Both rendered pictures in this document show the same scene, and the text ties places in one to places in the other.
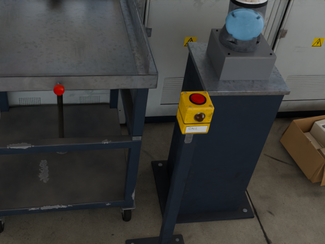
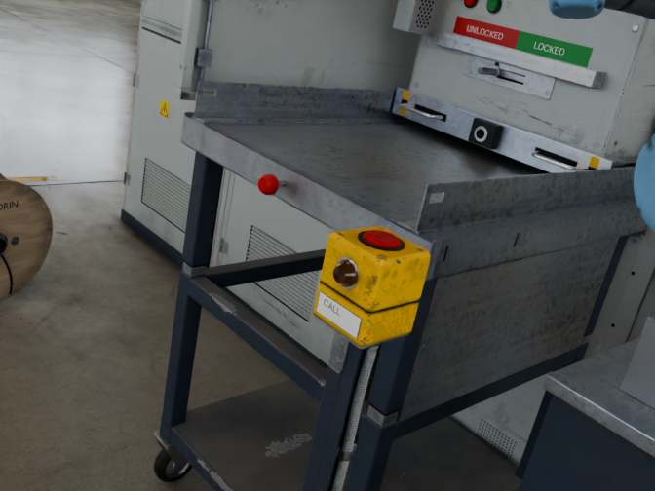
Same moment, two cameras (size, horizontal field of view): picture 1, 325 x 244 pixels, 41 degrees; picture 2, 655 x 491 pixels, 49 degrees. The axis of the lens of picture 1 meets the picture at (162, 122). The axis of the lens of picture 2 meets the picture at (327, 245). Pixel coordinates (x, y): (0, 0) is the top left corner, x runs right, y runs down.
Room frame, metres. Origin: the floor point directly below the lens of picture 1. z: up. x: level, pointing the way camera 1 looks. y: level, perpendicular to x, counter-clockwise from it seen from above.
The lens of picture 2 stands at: (0.58, -0.68, 1.15)
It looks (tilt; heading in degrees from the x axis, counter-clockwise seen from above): 21 degrees down; 62
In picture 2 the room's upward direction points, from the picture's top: 12 degrees clockwise
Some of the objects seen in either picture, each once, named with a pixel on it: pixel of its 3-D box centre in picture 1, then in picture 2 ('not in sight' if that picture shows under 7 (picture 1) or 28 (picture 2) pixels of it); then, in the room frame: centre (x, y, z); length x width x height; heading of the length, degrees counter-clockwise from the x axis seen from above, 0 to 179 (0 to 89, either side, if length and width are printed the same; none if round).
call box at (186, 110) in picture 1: (194, 112); (370, 283); (0.96, -0.09, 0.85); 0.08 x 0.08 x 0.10; 18
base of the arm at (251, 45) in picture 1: (242, 29); not in sight; (1.41, -0.23, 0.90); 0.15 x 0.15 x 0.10
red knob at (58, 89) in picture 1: (58, 87); (273, 184); (1.01, 0.33, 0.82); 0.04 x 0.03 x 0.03; 18
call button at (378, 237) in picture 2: (197, 99); (380, 243); (0.96, -0.09, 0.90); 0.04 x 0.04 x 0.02
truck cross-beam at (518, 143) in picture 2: not in sight; (495, 133); (1.55, 0.50, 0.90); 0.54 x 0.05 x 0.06; 107
